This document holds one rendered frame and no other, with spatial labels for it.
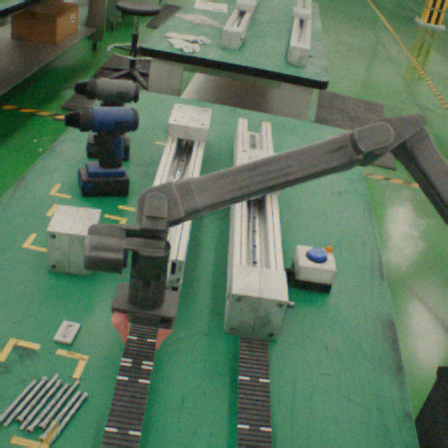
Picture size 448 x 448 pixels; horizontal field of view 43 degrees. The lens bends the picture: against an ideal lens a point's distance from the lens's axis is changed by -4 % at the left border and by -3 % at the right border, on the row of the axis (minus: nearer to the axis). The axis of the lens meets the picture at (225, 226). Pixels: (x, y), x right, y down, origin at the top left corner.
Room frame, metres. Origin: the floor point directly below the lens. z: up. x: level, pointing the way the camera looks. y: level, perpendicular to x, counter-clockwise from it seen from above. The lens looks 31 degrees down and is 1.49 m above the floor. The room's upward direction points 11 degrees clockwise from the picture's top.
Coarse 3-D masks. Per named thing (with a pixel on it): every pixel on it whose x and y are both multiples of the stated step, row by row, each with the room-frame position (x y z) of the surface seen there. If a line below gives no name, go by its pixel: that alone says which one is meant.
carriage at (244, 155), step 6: (240, 150) 1.35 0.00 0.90; (246, 150) 1.36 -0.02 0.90; (252, 150) 1.37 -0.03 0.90; (258, 150) 1.38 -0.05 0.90; (240, 156) 1.32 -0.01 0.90; (246, 156) 1.32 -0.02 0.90; (252, 156) 1.33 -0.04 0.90; (258, 156) 1.34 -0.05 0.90; (264, 156) 1.34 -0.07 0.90; (240, 162) 1.28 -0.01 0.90; (246, 162) 1.29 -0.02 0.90; (276, 192) 1.22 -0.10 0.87; (258, 198) 1.24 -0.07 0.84
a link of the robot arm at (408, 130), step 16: (400, 128) 0.92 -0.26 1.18; (416, 128) 0.93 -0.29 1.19; (400, 144) 0.93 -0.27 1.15; (416, 144) 0.92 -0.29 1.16; (432, 144) 0.94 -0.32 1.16; (368, 160) 0.91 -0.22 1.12; (400, 160) 0.94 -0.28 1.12; (416, 160) 0.91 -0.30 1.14; (432, 160) 0.92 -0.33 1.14; (416, 176) 0.92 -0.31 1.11; (432, 176) 0.90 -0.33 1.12; (432, 192) 0.89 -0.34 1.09
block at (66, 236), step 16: (64, 208) 0.98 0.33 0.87; (80, 208) 0.99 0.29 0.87; (64, 224) 0.92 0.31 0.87; (80, 224) 0.93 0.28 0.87; (48, 240) 0.89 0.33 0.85; (64, 240) 0.89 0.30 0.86; (80, 240) 0.90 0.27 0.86; (48, 256) 0.89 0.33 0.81; (64, 256) 0.89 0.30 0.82; (80, 256) 0.90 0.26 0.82; (80, 272) 0.90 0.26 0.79
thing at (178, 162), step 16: (176, 144) 1.42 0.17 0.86; (176, 160) 1.40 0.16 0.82; (192, 160) 1.33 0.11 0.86; (160, 176) 1.21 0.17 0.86; (176, 176) 1.28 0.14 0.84; (192, 176) 1.24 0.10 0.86; (176, 240) 0.95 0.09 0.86; (176, 256) 0.90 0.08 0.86; (176, 272) 0.89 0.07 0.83; (176, 288) 0.91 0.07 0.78
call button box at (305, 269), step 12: (300, 252) 1.03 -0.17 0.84; (300, 264) 0.99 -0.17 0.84; (312, 264) 1.00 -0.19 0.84; (324, 264) 1.00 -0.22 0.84; (300, 276) 0.99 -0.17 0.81; (312, 276) 0.99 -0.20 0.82; (324, 276) 0.99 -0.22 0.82; (300, 288) 0.99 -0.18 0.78; (312, 288) 0.99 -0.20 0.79; (324, 288) 0.99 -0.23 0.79
